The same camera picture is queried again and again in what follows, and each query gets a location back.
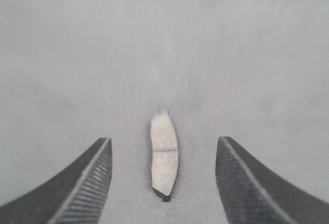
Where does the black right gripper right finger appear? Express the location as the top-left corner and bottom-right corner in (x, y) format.
(215, 137), (328, 223)

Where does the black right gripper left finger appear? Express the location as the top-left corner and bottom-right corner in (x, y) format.
(1, 138), (112, 223)

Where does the black conveyor belt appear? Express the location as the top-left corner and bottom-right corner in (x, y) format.
(1, 0), (328, 223)

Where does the brake pad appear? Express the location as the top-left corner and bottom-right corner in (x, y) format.
(150, 110), (179, 202)

